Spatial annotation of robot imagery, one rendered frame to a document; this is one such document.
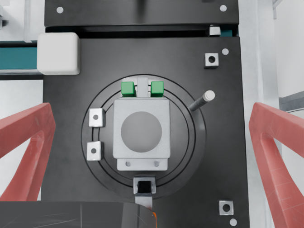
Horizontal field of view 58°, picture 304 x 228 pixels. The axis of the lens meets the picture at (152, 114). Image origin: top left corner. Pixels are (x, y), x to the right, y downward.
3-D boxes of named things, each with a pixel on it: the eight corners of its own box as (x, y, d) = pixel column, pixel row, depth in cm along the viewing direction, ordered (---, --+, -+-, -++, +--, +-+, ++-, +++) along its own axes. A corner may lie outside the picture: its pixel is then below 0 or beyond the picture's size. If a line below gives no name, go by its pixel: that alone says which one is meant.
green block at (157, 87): (161, 101, 31) (163, 93, 26) (150, 101, 31) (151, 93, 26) (161, 90, 31) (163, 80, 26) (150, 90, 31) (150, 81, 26)
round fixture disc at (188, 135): (206, 196, 32) (210, 199, 30) (83, 198, 31) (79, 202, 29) (201, 76, 33) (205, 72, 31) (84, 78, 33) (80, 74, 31)
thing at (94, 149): (103, 159, 30) (101, 160, 28) (89, 159, 30) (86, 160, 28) (103, 140, 30) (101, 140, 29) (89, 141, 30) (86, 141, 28)
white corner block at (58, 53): (84, 78, 35) (76, 70, 31) (48, 78, 35) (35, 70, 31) (84, 42, 35) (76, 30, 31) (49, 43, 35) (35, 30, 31)
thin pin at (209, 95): (196, 111, 31) (215, 99, 22) (189, 111, 31) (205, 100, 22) (196, 104, 31) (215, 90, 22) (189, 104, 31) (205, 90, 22)
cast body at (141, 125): (165, 167, 26) (172, 177, 19) (120, 167, 26) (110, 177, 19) (165, 81, 27) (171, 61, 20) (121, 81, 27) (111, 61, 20)
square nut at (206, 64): (216, 68, 33) (219, 66, 32) (203, 68, 33) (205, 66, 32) (216, 55, 33) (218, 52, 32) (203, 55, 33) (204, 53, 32)
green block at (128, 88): (136, 101, 31) (134, 93, 26) (125, 102, 30) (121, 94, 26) (135, 91, 31) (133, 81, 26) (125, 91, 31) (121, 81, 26)
